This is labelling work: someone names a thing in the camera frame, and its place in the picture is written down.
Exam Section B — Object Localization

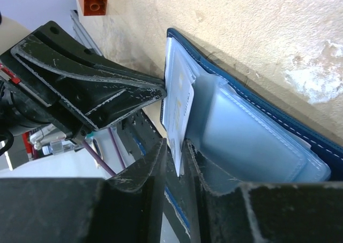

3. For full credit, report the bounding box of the orange blue toy block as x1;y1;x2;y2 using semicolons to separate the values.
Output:
78;0;107;16

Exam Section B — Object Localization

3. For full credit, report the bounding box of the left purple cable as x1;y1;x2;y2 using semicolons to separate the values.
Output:
81;127;126;177

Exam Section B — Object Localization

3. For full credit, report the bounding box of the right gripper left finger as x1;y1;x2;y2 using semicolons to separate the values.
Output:
0;138;168;243

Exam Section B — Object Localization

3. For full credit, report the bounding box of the navy blue card holder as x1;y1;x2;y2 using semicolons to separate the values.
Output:
165;28;342;183

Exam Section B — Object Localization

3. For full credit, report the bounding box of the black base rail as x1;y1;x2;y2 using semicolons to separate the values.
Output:
116;110;197;242

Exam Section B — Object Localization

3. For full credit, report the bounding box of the silver VIP card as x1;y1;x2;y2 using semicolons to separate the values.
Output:
163;62;194;176

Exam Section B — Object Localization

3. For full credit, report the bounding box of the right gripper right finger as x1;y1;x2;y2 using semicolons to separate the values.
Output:
183;140;342;242

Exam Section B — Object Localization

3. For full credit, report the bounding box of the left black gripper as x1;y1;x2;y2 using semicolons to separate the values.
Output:
1;21;167;147

